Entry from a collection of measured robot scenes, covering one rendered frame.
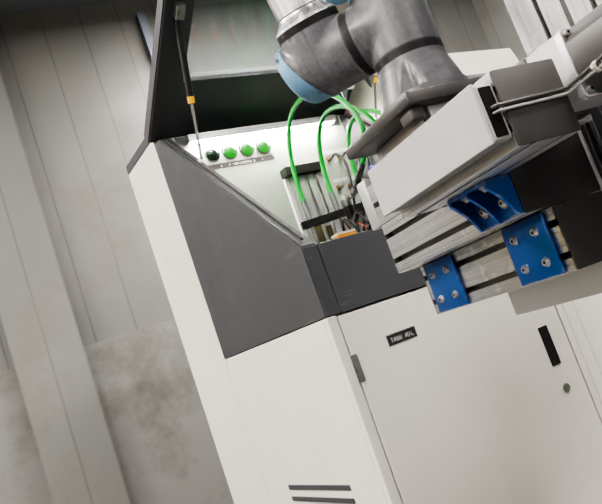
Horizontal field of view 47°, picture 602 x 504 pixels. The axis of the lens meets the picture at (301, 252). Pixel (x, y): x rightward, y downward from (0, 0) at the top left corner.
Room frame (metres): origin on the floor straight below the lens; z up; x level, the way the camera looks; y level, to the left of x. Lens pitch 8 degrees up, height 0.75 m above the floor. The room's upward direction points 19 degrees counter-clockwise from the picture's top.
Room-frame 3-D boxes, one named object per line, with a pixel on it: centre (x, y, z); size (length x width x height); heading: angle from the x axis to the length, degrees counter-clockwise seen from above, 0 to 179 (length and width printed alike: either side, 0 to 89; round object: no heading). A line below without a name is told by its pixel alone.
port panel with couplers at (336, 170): (2.20, -0.23, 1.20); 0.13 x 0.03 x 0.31; 122
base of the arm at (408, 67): (1.08, -0.27, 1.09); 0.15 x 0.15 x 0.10
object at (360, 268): (1.65, -0.29, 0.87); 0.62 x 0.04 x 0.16; 122
